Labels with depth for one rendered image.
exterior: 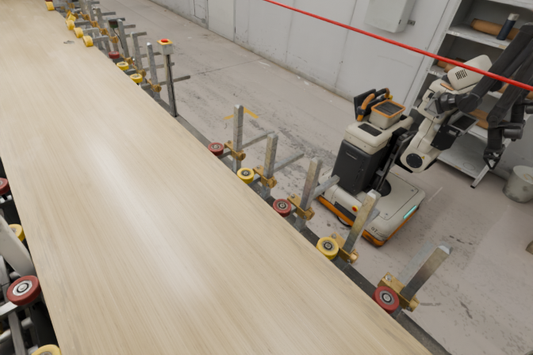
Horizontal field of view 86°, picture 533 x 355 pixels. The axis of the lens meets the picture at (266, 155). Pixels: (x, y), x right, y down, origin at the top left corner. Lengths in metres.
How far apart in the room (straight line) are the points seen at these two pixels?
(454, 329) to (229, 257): 1.65
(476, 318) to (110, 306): 2.13
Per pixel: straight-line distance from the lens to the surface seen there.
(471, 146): 3.78
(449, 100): 1.74
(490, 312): 2.58
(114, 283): 1.11
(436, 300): 2.40
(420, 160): 2.06
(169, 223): 1.20
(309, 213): 1.31
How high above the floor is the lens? 1.83
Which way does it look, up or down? 39 degrees down
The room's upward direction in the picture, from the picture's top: 7 degrees clockwise
